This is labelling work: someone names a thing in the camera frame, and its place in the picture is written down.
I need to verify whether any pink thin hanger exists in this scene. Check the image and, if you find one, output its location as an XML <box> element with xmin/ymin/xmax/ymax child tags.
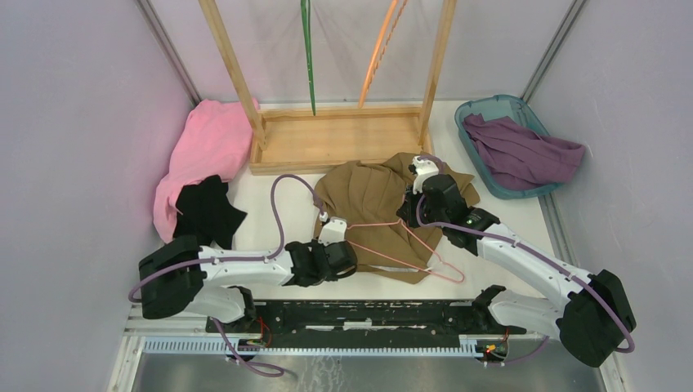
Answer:
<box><xmin>346</xmin><ymin>220</ymin><xmax>466</xmax><ymax>284</ymax></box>

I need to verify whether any tan brown pleated skirt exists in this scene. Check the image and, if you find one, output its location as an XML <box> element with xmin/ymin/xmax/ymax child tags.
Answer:
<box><xmin>313</xmin><ymin>152</ymin><xmax>482</xmax><ymax>286</ymax></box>

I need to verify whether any orange wavy hanger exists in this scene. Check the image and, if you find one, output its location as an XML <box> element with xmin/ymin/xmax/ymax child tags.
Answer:
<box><xmin>357</xmin><ymin>0</ymin><xmax>409</xmax><ymax>108</ymax></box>

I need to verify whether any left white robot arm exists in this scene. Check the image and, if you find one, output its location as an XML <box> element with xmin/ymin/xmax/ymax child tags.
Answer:
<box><xmin>129</xmin><ymin>235</ymin><xmax>357</xmax><ymax>332</ymax></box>

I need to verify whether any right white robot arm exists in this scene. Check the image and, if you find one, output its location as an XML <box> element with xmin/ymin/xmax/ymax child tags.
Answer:
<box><xmin>397</xmin><ymin>174</ymin><xmax>637</xmax><ymax>368</ymax></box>

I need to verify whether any green hanger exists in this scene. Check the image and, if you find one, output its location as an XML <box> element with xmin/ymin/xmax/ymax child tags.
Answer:
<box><xmin>300</xmin><ymin>0</ymin><xmax>316</xmax><ymax>116</ymax></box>

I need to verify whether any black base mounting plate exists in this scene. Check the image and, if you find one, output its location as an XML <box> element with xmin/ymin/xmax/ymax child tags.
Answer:
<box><xmin>223</xmin><ymin>300</ymin><xmax>526</xmax><ymax>349</ymax></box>

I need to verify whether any purple garment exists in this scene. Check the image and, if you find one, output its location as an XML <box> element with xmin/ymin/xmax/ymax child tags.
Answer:
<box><xmin>463</xmin><ymin>114</ymin><xmax>586</xmax><ymax>191</ymax></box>

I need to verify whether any wooden clothes rack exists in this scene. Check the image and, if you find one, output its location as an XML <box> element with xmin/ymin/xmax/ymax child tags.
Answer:
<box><xmin>199</xmin><ymin>1</ymin><xmax>457</xmax><ymax>175</ymax></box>

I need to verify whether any teal plastic bin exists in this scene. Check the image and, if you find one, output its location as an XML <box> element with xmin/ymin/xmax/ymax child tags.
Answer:
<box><xmin>454</xmin><ymin>94</ymin><xmax>584</xmax><ymax>200</ymax></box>

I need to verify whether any black garment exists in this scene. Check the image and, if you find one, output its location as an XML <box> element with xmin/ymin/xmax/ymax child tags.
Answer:
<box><xmin>172</xmin><ymin>175</ymin><xmax>247</xmax><ymax>249</ymax></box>

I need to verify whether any pink garment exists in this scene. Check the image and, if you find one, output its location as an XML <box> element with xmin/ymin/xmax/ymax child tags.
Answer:
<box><xmin>153</xmin><ymin>100</ymin><xmax>253</xmax><ymax>243</ymax></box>

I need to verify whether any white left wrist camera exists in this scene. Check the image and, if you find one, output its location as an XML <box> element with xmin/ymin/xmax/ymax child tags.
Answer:
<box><xmin>318</xmin><ymin>212</ymin><xmax>348</xmax><ymax>246</ymax></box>

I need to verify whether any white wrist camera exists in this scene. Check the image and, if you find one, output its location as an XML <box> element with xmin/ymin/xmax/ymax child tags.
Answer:
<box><xmin>318</xmin><ymin>212</ymin><xmax>348</xmax><ymax>246</ymax></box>
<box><xmin>409</xmin><ymin>154</ymin><xmax>444</xmax><ymax>194</ymax></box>

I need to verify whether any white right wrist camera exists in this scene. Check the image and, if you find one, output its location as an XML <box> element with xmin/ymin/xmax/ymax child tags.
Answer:
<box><xmin>409</xmin><ymin>154</ymin><xmax>444</xmax><ymax>194</ymax></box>

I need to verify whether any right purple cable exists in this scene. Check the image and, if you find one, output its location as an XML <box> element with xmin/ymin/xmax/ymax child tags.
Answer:
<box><xmin>414</xmin><ymin>154</ymin><xmax>636</xmax><ymax>354</ymax></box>

